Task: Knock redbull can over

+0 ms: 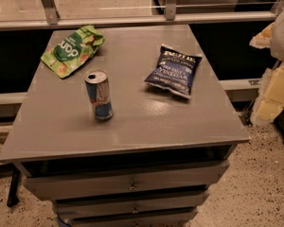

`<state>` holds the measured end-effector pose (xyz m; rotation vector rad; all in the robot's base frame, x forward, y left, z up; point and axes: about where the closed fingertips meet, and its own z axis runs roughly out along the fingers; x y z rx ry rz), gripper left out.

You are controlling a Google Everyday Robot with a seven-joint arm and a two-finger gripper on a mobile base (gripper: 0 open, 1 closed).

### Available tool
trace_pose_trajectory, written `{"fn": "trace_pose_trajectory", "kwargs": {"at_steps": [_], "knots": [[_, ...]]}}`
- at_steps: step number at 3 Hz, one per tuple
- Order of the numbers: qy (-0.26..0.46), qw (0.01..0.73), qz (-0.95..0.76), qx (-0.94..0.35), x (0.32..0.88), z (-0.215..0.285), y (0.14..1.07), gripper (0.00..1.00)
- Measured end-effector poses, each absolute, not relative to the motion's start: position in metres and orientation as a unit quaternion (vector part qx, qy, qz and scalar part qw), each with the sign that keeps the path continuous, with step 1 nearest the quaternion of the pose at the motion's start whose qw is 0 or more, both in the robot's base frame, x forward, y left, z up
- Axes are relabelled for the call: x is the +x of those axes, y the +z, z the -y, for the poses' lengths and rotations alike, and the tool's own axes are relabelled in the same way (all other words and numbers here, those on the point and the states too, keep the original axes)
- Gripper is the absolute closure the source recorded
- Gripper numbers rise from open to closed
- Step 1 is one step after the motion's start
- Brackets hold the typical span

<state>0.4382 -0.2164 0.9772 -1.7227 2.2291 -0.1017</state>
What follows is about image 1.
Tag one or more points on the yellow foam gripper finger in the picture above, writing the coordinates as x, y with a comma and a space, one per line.
270, 101
263, 38

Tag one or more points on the red bull can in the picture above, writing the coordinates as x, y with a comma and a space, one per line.
98, 90

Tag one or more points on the blue kettle chips bag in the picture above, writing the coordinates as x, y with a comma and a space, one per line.
174, 71

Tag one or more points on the middle grey drawer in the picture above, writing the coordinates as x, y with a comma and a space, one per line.
132, 205

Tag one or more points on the grey drawer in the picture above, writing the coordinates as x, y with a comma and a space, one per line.
132, 205
136, 220
89, 185

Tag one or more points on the grey drawer cabinet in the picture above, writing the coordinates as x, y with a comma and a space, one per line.
55, 132

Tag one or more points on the bottom grey drawer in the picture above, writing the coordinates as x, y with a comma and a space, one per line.
136, 220

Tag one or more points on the green snack bag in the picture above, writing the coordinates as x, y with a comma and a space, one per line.
73, 51

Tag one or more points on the top grey drawer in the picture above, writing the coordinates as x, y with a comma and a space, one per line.
89, 185

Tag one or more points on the black stand leg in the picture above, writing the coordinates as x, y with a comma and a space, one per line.
12, 196

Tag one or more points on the metal railing frame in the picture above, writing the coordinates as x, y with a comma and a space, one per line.
65, 14

